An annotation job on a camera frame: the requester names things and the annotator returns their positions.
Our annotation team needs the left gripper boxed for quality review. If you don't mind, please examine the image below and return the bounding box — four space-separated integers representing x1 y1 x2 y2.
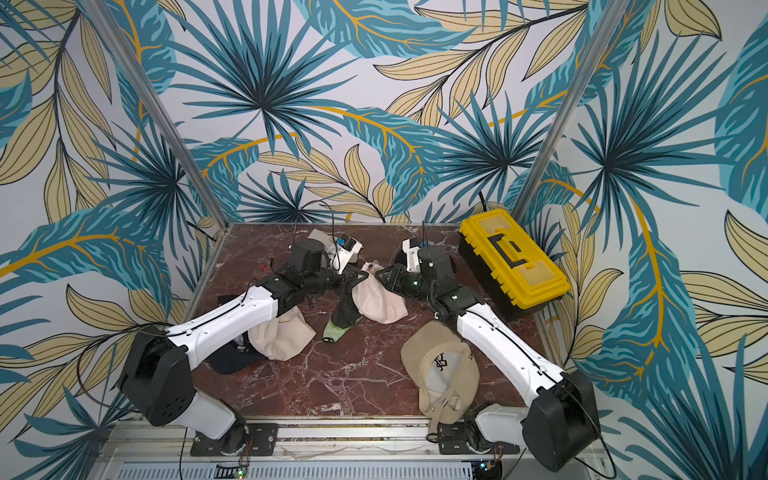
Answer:
304 261 370 298

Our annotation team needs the tan khaki cap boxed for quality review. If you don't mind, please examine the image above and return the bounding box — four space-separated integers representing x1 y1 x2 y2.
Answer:
401 321 480 443

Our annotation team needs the cream Colorado cap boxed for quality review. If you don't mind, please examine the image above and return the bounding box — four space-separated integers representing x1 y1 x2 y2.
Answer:
248 306 316 361

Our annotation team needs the navy black cap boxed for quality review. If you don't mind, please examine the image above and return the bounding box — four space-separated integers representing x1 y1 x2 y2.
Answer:
205 332 268 375

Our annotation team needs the white perforated cap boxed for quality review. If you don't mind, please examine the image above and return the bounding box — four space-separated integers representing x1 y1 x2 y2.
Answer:
308 229 338 256

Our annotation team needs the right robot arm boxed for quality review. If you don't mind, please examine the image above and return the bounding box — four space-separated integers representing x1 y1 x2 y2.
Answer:
375 246 602 472

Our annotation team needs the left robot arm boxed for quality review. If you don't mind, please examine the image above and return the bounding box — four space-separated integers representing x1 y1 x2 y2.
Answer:
117 235 363 451

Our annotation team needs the green black cap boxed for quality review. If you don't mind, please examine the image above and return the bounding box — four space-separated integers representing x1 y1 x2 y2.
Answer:
322 293 363 343

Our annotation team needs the yellow black toolbox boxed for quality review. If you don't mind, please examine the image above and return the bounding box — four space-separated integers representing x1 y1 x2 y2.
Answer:
459 209 571 321

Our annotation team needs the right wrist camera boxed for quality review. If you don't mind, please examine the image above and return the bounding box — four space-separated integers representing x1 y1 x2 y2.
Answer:
401 237 428 273

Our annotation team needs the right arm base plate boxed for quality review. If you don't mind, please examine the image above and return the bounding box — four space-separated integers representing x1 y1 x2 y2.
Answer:
426 421 521 455

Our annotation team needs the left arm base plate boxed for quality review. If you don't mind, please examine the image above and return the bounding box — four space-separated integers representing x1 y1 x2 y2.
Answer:
190 422 279 457

